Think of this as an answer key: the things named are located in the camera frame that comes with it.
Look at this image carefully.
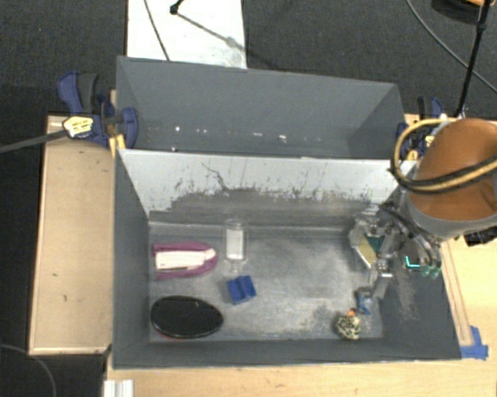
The clear glass jar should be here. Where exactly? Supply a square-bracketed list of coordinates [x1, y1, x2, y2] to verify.
[221, 217, 250, 276]

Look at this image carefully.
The pale wood board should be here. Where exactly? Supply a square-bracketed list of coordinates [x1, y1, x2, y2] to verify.
[27, 113, 124, 359]

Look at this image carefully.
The purple and white stapler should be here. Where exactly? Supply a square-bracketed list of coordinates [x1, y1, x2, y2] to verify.
[150, 238, 220, 284]

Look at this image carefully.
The spotted toy duck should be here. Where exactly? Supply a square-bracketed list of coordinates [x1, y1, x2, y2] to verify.
[333, 307, 364, 343]

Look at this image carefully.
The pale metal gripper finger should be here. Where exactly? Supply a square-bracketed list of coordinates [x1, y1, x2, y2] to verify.
[369, 259, 395, 302]
[353, 268, 376, 301]

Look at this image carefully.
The black cylinder on white bracket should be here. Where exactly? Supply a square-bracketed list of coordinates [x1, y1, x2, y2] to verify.
[462, 224, 497, 249]

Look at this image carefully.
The blue notched block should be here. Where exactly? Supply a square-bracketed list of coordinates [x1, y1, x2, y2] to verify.
[224, 273, 258, 307]

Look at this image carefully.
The grey metal bin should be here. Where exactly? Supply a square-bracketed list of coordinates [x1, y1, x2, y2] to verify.
[102, 54, 475, 385]

